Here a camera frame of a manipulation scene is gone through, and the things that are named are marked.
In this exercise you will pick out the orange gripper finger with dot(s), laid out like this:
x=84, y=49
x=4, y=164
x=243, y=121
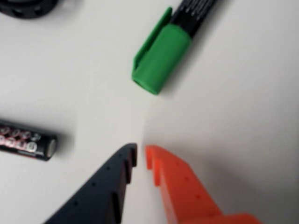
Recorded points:
x=184, y=193

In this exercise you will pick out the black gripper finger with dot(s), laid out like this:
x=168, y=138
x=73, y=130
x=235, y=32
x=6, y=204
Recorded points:
x=102, y=186

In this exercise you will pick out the green marker with black barrel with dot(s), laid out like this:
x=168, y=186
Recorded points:
x=161, y=56

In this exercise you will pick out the black AA battery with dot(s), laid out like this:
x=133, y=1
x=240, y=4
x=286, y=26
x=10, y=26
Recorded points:
x=25, y=142

